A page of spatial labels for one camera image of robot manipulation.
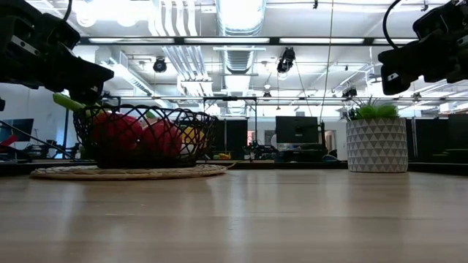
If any yellow lemon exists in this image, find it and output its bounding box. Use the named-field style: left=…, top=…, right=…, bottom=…
left=181, top=126, right=206, bottom=147

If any round woven straw mat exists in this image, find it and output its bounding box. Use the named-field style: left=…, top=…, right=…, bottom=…
left=29, top=164, right=228, bottom=181

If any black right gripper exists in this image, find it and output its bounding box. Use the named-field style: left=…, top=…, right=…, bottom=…
left=378, top=0, right=468, bottom=96

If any dark wide monitor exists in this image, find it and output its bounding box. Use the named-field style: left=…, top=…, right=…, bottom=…
left=0, top=118, right=35, bottom=143

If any black background monitor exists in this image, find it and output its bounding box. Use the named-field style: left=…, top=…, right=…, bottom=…
left=275, top=115, right=320, bottom=145

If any red tomato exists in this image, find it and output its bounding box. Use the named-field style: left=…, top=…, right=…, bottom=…
left=141, top=120, right=183, bottom=158

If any red and orange mango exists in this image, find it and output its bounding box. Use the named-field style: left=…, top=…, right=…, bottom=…
left=91, top=112, right=144, bottom=153

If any succulent in white patterned pot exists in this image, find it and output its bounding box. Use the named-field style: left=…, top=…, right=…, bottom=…
left=345, top=95, right=410, bottom=174

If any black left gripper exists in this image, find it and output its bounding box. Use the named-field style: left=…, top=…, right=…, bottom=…
left=0, top=0, right=114, bottom=104

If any black aluminium table frame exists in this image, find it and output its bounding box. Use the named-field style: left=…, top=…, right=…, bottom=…
left=0, top=159, right=468, bottom=176

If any dark brown wire basket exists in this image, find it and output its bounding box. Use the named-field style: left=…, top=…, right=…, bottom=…
left=72, top=104, right=219, bottom=169

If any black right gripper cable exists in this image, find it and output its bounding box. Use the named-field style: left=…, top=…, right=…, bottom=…
left=382, top=0, right=403, bottom=50

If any black hanging lamp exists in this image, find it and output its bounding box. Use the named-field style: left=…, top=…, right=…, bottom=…
left=152, top=57, right=168, bottom=74
left=276, top=46, right=296, bottom=74

